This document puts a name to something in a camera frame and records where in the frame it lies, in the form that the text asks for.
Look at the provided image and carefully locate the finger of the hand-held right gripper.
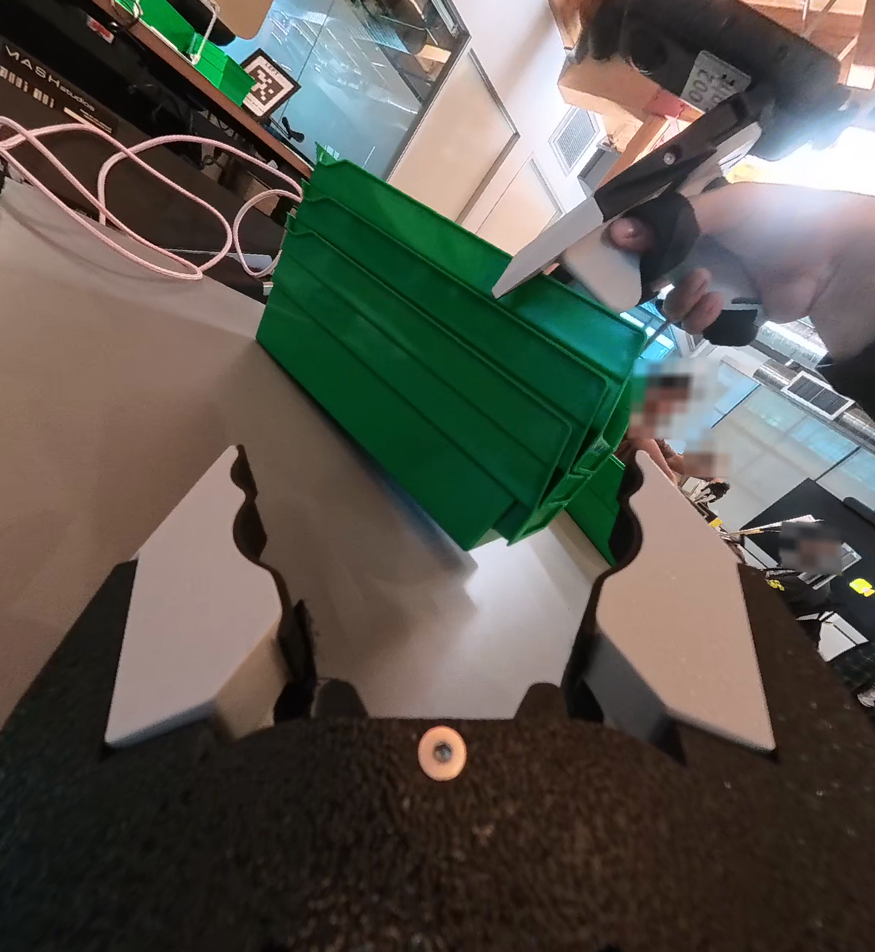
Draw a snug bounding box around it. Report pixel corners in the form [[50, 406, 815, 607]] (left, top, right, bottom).
[[492, 197, 608, 300], [592, 95, 764, 223]]

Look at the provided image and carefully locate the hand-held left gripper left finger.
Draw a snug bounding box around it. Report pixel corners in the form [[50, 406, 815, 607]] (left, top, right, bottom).
[[104, 445, 318, 748]]

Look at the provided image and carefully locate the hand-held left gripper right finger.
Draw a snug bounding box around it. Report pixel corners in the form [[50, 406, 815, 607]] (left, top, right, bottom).
[[565, 448, 776, 754]]

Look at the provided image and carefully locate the person's right hand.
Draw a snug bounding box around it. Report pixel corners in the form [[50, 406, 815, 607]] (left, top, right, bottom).
[[606, 181, 875, 361]]

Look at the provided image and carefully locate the white door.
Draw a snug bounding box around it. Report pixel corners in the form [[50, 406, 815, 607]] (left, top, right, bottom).
[[389, 48, 565, 255]]

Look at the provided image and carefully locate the fiducial tag sign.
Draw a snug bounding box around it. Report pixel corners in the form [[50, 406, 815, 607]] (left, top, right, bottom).
[[243, 48, 303, 120]]

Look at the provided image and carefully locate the long wooden desk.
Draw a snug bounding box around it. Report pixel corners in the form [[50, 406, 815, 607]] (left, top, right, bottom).
[[91, 0, 316, 177]]

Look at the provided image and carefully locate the small green bin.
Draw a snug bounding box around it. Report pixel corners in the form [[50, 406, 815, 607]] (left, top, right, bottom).
[[134, 0, 201, 50], [188, 33, 257, 106]]

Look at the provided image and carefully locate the tan rounded panel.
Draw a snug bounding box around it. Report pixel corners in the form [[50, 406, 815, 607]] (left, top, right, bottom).
[[214, 0, 275, 39]]

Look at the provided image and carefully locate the black printed box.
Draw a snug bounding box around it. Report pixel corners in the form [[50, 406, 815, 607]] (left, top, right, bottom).
[[0, 33, 123, 188]]

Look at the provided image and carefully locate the wall vent grille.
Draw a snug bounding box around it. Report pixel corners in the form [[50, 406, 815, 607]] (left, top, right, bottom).
[[549, 106, 604, 177]]

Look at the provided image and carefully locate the pink cable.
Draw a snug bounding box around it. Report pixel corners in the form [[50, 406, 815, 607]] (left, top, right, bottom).
[[0, 115, 305, 283]]

